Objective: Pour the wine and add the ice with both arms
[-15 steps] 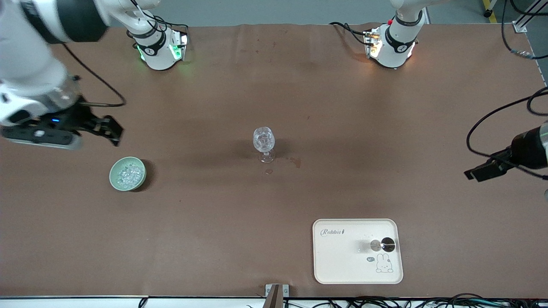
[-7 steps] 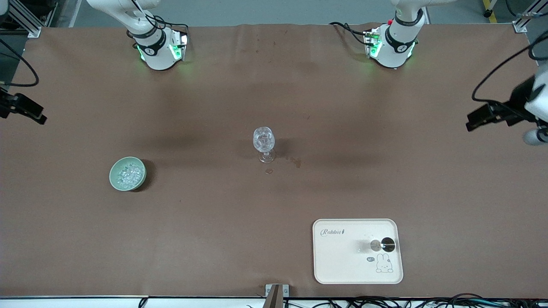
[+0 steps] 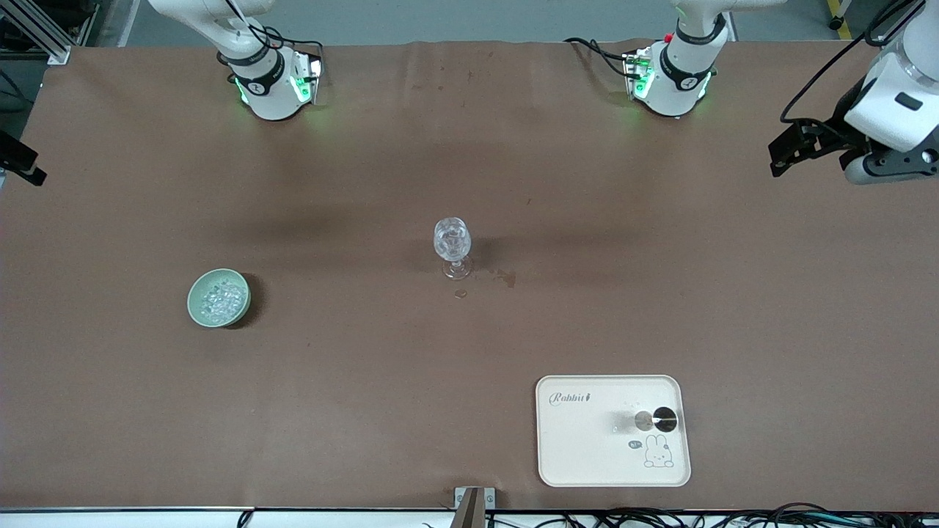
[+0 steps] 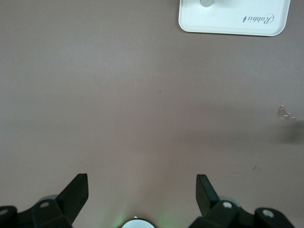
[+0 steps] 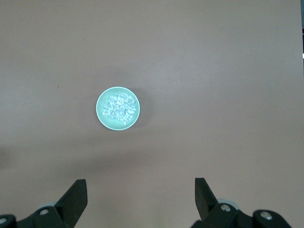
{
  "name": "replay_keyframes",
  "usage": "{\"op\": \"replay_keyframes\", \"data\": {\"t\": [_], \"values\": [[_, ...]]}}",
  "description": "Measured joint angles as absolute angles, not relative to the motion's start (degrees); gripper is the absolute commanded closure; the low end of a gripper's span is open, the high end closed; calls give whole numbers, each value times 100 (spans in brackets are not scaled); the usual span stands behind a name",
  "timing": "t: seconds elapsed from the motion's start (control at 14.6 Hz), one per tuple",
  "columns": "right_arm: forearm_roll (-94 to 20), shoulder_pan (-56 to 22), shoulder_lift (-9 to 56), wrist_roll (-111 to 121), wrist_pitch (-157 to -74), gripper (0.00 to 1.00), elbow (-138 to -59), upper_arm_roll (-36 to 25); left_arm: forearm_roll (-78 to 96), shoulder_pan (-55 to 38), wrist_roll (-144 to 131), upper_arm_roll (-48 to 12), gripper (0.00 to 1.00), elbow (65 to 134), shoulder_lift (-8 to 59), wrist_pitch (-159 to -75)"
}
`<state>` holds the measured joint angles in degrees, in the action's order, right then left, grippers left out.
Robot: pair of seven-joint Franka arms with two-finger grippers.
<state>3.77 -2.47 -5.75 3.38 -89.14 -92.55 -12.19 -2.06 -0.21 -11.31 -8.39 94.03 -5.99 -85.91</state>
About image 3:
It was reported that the tangled black cables bundle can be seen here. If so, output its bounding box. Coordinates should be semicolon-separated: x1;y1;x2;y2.
422;502;939;528

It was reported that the green ceramic bowl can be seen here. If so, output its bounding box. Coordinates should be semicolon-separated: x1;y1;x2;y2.
186;268;252;329

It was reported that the black base cable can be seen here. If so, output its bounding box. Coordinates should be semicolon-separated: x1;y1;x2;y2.
563;37;633;78

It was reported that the aluminium profile post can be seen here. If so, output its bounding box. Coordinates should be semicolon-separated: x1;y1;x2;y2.
453;486;496;528

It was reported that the brown table cover mat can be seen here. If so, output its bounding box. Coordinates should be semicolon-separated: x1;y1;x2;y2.
0;40;939;512

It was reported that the silver metal jigger cup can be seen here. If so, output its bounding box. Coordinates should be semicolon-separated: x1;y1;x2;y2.
634;406;679;434

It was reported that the aluminium frame beam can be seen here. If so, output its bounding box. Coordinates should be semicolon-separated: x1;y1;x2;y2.
0;0;101;67

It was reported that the clear stemmed wine glass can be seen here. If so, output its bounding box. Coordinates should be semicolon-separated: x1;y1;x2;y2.
433;217;474;281

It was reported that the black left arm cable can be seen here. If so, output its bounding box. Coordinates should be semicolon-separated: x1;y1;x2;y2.
779;0;919;125

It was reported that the cream rabbit print tray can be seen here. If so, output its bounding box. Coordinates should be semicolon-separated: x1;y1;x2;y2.
535;375;692;488

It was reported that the clear ice cubes pile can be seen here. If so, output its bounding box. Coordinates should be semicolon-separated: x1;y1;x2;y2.
200;280;244;322

